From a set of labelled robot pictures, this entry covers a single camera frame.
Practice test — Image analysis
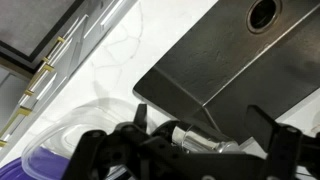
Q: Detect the gold cabinet handle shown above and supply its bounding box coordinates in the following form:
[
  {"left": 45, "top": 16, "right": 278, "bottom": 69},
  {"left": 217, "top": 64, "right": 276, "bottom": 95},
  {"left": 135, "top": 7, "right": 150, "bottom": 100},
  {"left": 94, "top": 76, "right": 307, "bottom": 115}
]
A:
[
  {"left": 23, "top": 63, "right": 55, "bottom": 98},
  {"left": 40, "top": 35, "right": 67, "bottom": 65},
  {"left": 0, "top": 105, "right": 33, "bottom": 148}
]

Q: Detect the white sink base cabinet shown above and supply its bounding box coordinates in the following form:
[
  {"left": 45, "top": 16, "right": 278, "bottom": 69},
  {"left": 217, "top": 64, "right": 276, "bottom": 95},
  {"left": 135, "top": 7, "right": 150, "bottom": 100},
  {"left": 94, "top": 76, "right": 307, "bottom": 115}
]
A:
[{"left": 71, "top": 0, "right": 138, "bottom": 69}]

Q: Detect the white drawer base cabinet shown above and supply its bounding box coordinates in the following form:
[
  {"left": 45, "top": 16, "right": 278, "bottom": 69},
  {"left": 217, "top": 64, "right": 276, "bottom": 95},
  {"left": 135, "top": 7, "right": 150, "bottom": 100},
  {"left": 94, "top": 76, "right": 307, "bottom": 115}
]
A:
[{"left": 0, "top": 13, "right": 89, "bottom": 162}]

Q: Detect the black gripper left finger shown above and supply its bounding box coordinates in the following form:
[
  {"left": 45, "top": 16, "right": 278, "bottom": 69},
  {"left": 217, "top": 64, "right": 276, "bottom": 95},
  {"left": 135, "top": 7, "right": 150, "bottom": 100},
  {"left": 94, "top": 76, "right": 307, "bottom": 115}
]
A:
[{"left": 63, "top": 103, "right": 181, "bottom": 180}]

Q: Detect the clear plastic lunch box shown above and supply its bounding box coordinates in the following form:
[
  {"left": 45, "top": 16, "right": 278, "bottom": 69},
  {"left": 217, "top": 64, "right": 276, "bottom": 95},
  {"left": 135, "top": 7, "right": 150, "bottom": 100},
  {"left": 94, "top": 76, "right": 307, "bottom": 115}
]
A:
[{"left": 20, "top": 97, "right": 141, "bottom": 180}]

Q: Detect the dark steel kitchen sink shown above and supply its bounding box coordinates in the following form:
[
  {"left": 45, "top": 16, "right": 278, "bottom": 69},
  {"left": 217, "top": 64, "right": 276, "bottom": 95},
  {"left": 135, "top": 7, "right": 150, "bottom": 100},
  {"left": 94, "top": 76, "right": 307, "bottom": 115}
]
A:
[{"left": 132, "top": 0, "right": 320, "bottom": 146}]

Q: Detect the round sink drain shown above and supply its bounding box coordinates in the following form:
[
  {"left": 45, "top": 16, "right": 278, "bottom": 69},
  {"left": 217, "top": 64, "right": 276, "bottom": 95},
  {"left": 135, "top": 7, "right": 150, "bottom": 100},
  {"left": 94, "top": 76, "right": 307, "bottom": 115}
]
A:
[{"left": 245, "top": 0, "right": 284, "bottom": 35}]

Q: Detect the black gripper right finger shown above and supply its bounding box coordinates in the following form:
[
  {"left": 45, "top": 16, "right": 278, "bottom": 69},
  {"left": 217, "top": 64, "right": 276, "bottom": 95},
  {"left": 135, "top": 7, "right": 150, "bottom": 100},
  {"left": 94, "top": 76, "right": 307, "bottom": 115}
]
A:
[{"left": 246, "top": 105, "right": 320, "bottom": 180}]

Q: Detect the purple lunch box lid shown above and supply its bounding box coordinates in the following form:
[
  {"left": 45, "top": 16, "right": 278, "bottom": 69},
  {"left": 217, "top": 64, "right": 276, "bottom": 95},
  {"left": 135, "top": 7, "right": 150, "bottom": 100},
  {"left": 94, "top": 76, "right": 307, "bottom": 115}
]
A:
[{"left": 0, "top": 146, "right": 73, "bottom": 180}]

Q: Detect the shiny chrome utensil holder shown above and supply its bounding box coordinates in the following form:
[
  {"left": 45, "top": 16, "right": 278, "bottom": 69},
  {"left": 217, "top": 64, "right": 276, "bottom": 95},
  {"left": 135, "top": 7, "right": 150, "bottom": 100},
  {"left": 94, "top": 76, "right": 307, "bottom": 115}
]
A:
[{"left": 171, "top": 124, "right": 240, "bottom": 155}]

